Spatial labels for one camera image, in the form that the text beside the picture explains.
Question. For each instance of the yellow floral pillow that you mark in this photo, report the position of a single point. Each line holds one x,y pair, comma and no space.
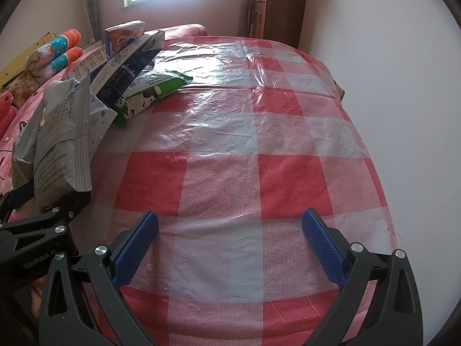
19,88

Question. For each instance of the orange teal rolled quilt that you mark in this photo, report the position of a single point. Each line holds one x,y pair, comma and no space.
61,47

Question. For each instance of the pink printed bed blanket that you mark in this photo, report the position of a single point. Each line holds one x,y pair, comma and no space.
191,30

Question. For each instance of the yellow cardboard sheet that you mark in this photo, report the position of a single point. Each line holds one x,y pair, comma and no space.
14,65

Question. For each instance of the grey patterned curtain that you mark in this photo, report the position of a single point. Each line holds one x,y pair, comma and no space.
245,14
92,3

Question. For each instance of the green white wipes packet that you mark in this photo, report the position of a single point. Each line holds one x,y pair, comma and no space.
151,92

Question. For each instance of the red white checkered tablecloth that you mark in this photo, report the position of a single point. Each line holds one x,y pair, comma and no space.
223,173

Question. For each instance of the pink folded blanket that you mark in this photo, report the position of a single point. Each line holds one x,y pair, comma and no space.
7,115

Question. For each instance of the tissue box with baby picture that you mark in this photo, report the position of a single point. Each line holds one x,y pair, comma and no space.
124,38

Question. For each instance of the grey printed snack bag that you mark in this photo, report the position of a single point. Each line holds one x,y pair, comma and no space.
63,158

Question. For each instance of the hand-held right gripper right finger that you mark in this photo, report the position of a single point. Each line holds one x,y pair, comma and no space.
324,248

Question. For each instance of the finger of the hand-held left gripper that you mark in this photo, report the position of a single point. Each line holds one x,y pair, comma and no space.
72,203
18,196

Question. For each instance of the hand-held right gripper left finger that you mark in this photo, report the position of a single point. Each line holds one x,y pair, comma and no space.
135,250

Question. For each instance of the brown wooden cabinet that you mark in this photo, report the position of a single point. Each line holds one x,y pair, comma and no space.
284,10

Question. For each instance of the dark blue white milk carton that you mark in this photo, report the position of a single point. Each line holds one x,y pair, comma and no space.
126,75

